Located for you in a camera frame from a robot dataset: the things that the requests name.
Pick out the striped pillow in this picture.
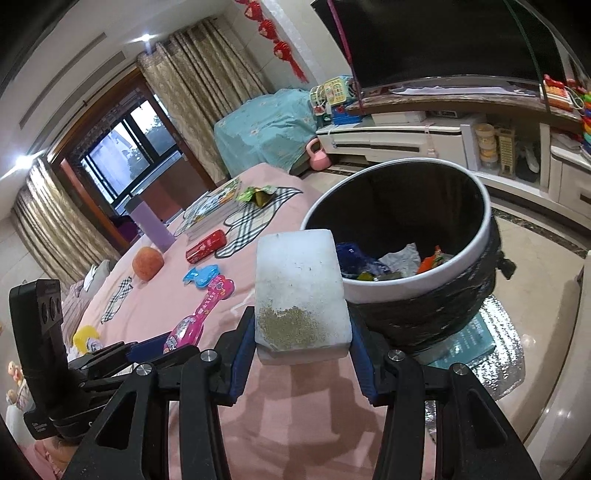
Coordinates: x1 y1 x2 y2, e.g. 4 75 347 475
60 261 118 319

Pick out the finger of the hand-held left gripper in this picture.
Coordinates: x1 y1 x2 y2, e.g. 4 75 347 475
69 333 172 370

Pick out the teal floral furniture cover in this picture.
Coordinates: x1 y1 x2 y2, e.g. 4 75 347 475
215 88 324 178

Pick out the purple cylinder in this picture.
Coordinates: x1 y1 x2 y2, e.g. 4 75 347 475
131 199 176 252

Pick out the orange ball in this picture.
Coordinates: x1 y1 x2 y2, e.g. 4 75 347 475
132 247 165 281

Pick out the small plaid mat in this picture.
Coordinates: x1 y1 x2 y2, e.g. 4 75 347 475
100 276 134 324

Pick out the pink kettlebell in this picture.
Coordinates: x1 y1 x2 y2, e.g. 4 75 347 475
305 139 332 171

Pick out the green snack packet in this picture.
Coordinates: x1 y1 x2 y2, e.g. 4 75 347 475
235 185 278 207

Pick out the teal flat box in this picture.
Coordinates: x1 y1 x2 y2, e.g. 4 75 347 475
427 318 495 365

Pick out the silver foil mat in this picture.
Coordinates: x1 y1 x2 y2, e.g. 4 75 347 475
416 295 527 444

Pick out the white foam block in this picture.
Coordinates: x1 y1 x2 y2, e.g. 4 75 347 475
255 229 352 366

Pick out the stack of yellow jars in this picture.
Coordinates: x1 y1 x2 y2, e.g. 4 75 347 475
475 124 499 163

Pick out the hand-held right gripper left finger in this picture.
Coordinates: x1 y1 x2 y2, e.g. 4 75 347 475
62 307 257 480

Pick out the pink toy guitar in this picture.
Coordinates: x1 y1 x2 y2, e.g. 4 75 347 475
163 274 235 354

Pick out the white television cabinet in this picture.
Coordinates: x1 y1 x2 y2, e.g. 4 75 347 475
316 76 591 215

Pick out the small doll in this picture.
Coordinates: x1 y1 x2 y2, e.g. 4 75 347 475
4 360 33 411

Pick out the black television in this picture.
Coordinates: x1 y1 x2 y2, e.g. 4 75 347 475
310 0 568 90

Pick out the black trash bin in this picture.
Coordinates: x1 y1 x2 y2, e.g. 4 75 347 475
300 158 515 349

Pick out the stack of children's books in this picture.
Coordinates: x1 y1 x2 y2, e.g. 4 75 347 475
182 178 243 241

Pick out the pink hoop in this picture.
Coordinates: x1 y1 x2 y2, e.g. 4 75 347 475
328 0 365 114

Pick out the large plaid mat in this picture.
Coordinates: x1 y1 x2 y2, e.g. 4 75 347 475
217 187 303 259

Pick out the dark framed window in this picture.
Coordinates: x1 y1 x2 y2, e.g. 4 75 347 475
81 102 181 208

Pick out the blue plastic toy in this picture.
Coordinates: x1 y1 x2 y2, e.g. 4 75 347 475
183 263 221 291

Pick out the colourful stacking rings toy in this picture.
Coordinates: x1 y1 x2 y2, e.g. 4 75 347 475
579 90 591 153

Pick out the red toy telephone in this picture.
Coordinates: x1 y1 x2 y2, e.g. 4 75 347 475
541 74 583 112

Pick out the red hanging decoration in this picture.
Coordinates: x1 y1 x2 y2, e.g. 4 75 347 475
235 0 306 84

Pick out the yellow perforated board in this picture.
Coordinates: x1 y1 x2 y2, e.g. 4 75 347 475
496 128 517 178

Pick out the beige patterned curtain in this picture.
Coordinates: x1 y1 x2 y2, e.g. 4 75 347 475
10 159 123 287
137 17 273 183

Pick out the white crumpled plastic bag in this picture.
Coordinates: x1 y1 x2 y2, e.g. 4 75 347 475
379 244 421 278

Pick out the yellow white plastic toy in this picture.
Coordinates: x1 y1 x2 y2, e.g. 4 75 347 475
73 325 105 354

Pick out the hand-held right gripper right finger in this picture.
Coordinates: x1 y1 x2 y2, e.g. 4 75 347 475
348 318 541 480

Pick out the colourful toy set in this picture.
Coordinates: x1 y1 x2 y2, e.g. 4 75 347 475
309 76 365 126

